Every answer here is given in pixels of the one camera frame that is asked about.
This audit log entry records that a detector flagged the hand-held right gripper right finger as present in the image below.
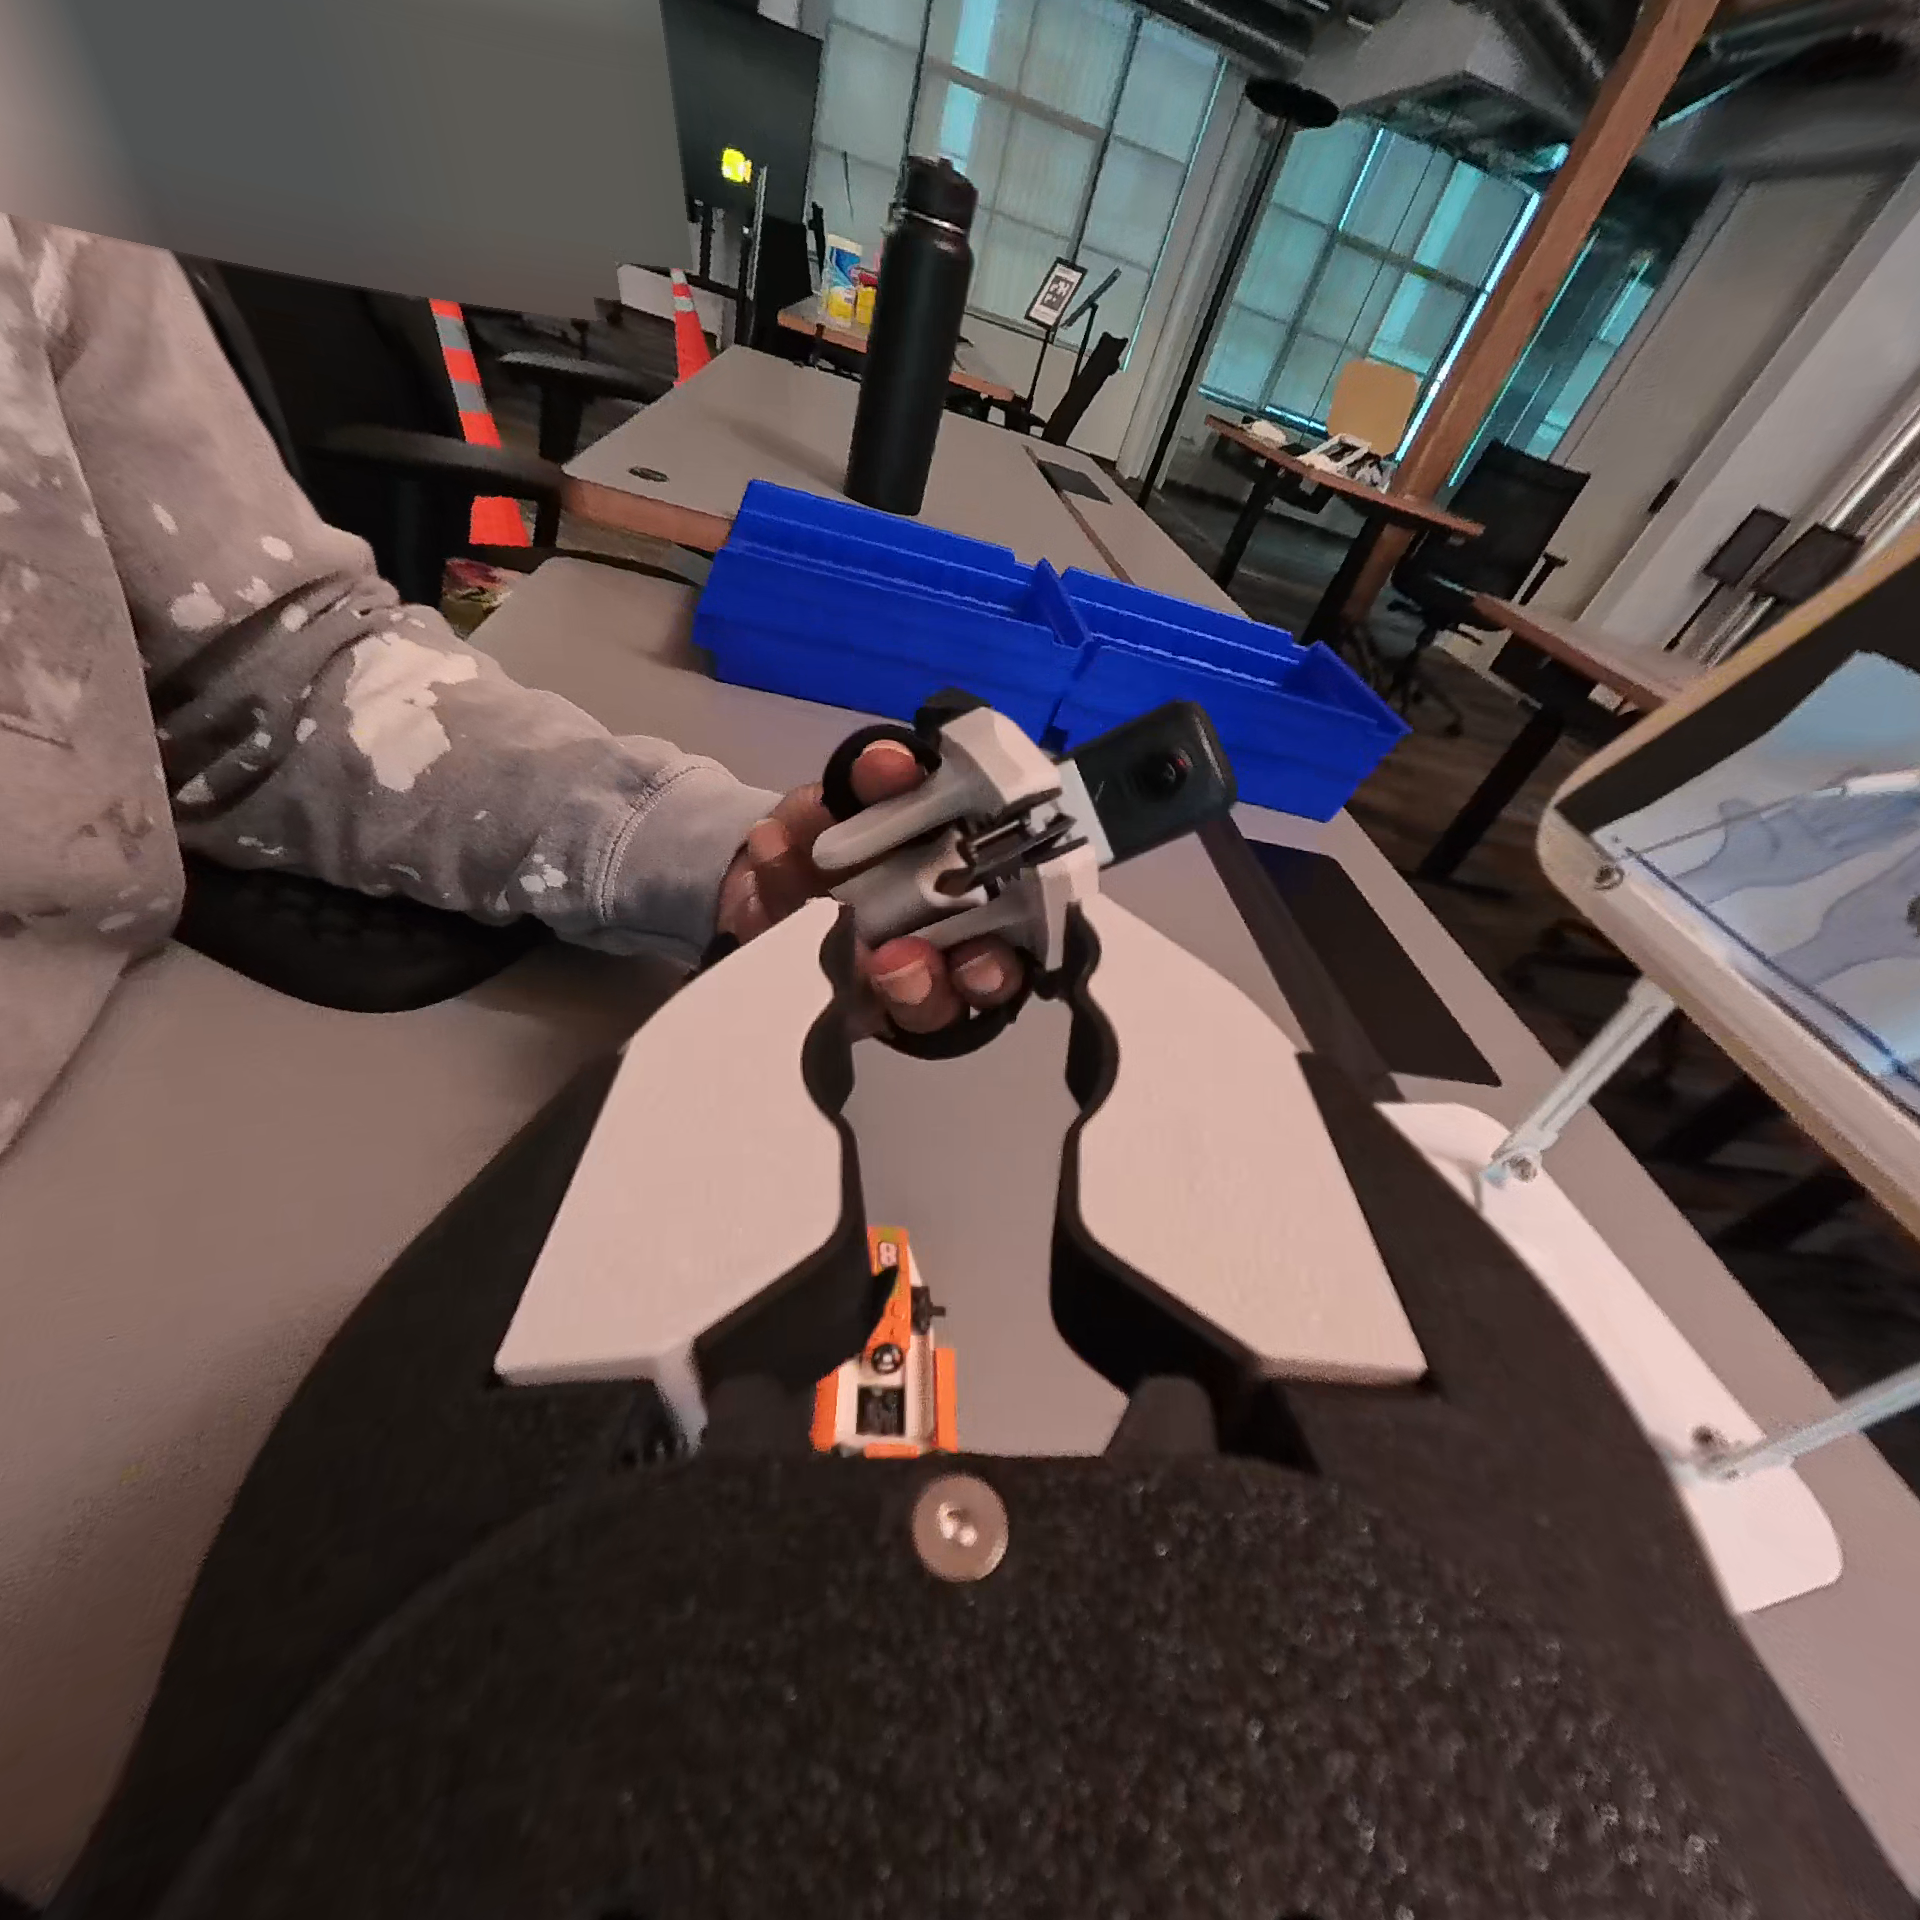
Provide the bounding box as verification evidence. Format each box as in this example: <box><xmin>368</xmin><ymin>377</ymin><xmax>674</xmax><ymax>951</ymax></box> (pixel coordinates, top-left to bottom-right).
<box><xmin>1050</xmin><ymin>900</ymin><xmax>1432</xmax><ymax>1392</ymax></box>

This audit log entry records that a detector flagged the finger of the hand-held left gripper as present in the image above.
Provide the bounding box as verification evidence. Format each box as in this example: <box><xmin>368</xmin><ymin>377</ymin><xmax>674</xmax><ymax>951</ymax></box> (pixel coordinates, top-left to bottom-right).
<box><xmin>823</xmin><ymin>831</ymin><xmax>1057</xmax><ymax>970</ymax></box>
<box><xmin>899</xmin><ymin>705</ymin><xmax>1080</xmax><ymax>877</ymax></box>

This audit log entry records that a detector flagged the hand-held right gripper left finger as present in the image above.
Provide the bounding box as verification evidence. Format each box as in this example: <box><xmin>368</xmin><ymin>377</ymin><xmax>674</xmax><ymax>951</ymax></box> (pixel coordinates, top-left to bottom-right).
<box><xmin>495</xmin><ymin>900</ymin><xmax>875</xmax><ymax>1392</ymax></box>

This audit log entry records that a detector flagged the orange white lego car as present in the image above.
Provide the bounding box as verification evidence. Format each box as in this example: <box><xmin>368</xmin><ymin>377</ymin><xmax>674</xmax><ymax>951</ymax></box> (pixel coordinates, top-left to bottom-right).
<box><xmin>810</xmin><ymin>1224</ymin><xmax>971</xmax><ymax>1460</ymax></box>

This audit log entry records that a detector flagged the white book stand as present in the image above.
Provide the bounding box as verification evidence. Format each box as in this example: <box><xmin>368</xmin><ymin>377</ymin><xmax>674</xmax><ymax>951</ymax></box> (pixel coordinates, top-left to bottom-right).
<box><xmin>1381</xmin><ymin>543</ymin><xmax>1920</xmax><ymax>1624</ymax></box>

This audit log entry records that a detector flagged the instruction booklet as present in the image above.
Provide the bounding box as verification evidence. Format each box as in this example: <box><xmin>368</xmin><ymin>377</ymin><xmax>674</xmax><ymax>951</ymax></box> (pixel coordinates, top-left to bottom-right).
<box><xmin>1587</xmin><ymin>616</ymin><xmax>1920</xmax><ymax>1137</ymax></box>

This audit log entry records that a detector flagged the person's left forearm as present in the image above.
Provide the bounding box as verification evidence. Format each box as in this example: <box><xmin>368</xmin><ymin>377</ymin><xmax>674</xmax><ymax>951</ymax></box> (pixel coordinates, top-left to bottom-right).
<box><xmin>144</xmin><ymin>565</ymin><xmax>787</xmax><ymax>980</ymax></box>

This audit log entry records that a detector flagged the person's left hand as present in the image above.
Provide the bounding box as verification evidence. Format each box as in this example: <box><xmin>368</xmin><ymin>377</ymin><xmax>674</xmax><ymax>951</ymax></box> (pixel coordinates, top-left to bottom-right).
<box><xmin>715</xmin><ymin>737</ymin><xmax>1041</xmax><ymax>1047</ymax></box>

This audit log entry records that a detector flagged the blue storage bin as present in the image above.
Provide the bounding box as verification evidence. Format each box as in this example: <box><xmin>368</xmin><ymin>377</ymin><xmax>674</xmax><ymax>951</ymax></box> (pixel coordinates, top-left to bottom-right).
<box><xmin>694</xmin><ymin>477</ymin><xmax>1407</xmax><ymax>831</ymax></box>

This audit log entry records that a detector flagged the wooden desk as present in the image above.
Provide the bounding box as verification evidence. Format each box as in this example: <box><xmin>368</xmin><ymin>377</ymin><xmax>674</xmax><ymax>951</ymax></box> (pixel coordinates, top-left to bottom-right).
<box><xmin>1409</xmin><ymin>593</ymin><xmax>1728</xmax><ymax>896</ymax></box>
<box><xmin>1200</xmin><ymin>411</ymin><xmax>1491</xmax><ymax>650</ymax></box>

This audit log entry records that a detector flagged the black textured pad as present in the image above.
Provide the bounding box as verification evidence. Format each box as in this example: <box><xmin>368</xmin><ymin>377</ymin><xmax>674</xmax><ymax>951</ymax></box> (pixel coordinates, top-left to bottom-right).
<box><xmin>175</xmin><ymin>850</ymin><xmax>566</xmax><ymax>1021</ymax></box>

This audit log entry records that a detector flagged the black office chair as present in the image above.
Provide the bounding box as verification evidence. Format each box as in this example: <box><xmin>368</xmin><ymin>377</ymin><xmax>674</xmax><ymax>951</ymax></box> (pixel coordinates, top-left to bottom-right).
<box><xmin>181</xmin><ymin>257</ymin><xmax>646</xmax><ymax>588</ymax></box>
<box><xmin>1392</xmin><ymin>441</ymin><xmax>1595</xmax><ymax>711</ymax></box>

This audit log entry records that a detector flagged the black water bottle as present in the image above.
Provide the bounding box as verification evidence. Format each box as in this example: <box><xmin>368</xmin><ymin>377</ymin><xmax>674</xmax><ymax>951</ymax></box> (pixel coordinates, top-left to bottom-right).
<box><xmin>840</xmin><ymin>154</ymin><xmax>984</xmax><ymax>521</ymax></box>

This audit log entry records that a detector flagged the black monitor screen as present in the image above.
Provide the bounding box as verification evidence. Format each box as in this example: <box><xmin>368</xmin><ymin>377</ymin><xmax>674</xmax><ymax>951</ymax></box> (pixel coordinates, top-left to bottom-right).
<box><xmin>657</xmin><ymin>0</ymin><xmax>824</xmax><ymax>231</ymax></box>

